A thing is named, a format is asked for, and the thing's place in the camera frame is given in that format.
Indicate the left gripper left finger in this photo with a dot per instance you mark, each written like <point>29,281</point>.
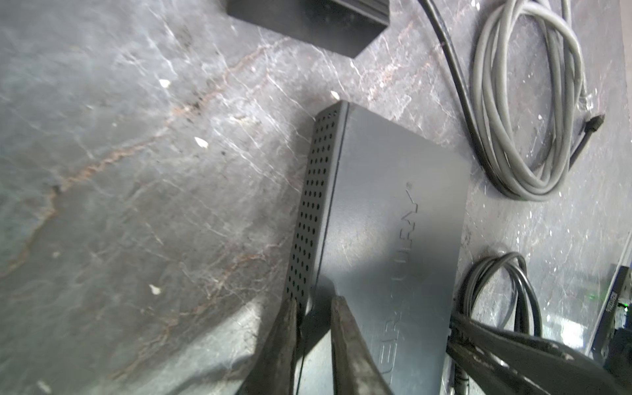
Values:
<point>274,370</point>

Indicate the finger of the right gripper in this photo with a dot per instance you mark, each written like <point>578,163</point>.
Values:
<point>550,366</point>
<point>489,375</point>

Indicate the dark grey network switch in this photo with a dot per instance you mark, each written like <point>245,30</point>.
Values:
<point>379,223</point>

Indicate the ribbed black network switch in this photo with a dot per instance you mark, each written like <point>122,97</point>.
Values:
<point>345,27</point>

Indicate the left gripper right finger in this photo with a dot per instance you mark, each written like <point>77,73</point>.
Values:
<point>354,371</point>

